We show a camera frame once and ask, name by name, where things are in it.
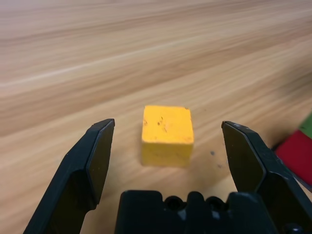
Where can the green wooden block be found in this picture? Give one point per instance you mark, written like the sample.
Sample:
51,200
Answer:
307,126

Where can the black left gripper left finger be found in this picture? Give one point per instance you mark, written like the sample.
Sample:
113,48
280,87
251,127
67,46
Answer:
80,170

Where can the yellow wooden block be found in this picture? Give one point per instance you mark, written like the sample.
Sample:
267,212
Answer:
167,131

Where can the red wooden block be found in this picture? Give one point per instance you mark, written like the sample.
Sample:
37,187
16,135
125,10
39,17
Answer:
297,156

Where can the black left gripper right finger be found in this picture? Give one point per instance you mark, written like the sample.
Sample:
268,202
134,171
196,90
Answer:
258,165

